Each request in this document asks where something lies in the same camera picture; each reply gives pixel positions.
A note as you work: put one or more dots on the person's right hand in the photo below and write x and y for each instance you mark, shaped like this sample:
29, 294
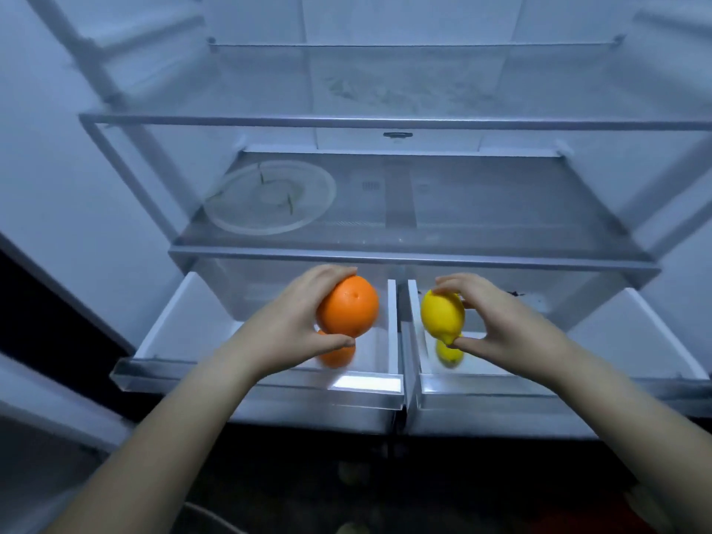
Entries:
509, 322

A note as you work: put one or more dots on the person's left hand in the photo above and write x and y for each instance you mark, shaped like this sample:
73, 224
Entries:
286, 328

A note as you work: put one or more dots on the person's left thumb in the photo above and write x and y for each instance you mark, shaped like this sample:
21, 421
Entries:
334, 343

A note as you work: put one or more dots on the person's right thumb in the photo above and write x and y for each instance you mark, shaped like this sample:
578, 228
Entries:
466, 343

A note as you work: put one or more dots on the large yellow lemon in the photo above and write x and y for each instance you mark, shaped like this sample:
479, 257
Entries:
442, 315

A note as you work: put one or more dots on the large orange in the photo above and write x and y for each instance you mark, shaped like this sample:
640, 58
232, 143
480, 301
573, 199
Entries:
349, 306

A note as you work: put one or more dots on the person's right forearm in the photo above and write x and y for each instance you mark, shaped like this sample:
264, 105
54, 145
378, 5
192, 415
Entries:
634, 433

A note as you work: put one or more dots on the person's left forearm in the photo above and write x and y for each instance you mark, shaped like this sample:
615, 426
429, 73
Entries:
156, 450

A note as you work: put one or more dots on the small orange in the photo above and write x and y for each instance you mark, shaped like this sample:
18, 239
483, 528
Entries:
338, 357

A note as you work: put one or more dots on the small yellow lemon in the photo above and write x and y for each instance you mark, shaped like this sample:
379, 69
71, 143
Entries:
448, 354

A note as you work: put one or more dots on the glass shelf above drawers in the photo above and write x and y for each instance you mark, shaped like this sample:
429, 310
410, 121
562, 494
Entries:
473, 216

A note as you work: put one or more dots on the clear fridge crisper drawer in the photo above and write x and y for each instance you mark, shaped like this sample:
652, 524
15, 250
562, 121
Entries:
194, 339
623, 350

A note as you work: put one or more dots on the round clear glass plate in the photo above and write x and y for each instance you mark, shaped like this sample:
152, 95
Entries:
250, 208

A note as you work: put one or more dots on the wide glass fridge shelf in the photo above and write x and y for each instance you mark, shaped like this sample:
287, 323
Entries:
500, 123

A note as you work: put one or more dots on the short glass fridge shelf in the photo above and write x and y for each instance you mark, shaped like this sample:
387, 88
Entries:
417, 77

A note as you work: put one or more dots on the white refrigerator door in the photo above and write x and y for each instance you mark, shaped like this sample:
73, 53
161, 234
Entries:
61, 189

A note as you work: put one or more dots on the white refrigerator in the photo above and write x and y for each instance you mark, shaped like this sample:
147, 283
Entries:
656, 77

